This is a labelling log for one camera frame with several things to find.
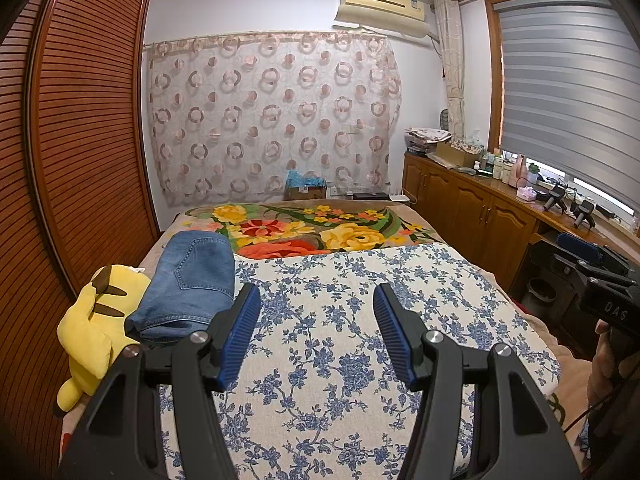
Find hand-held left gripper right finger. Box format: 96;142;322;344
373;282;583;480

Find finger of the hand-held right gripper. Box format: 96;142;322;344
556;233;631;276
547;252;598;286

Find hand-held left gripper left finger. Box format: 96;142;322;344
59;282;262;480

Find blue denim pants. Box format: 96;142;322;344
124;230;237;345

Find person's right hand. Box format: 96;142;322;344
587;320;626;411

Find dark waste bin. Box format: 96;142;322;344
527;276;560;306

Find black handheld device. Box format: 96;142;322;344
542;184;568;213
570;200;598;231

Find blue floral white pad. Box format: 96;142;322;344
159;242;562;480

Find row of toiletry bottles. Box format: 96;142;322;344
475;146;518;182

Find colourful floral blanket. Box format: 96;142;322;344
60;200;601;480

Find wooden sideboard cabinet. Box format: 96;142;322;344
402;152;640;311

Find floral printed cardboard box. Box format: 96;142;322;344
435;137;485;168

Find yellow plush toy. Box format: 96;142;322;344
56;262;151;412

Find small cardboard box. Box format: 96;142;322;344
285;185;327;202

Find grey striped window blind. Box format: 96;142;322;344
492;0;640;216

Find blue plastic bag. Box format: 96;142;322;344
286;169;323;188

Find stack of folded cloths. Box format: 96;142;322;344
404;126;453;156

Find circle print curtain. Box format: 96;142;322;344
145;30;403;208

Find beige window curtain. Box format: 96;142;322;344
432;0;468;138

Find wooden louvered wardrobe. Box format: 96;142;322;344
0;0;161;411

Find cream air conditioner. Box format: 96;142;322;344
334;0;433;38

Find red cable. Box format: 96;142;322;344
562;385;608;433

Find wooden window frame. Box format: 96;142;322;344
484;0;640;236

